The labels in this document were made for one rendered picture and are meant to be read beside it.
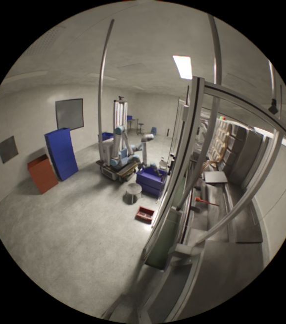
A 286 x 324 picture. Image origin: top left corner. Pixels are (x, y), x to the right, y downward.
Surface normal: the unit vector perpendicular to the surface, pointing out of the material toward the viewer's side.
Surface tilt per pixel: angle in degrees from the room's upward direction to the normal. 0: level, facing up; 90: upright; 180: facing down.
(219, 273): 0
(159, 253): 2
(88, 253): 0
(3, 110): 90
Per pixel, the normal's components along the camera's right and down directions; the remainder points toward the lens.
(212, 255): 0.08, -0.86
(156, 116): -0.44, 0.43
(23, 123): 0.89, 0.29
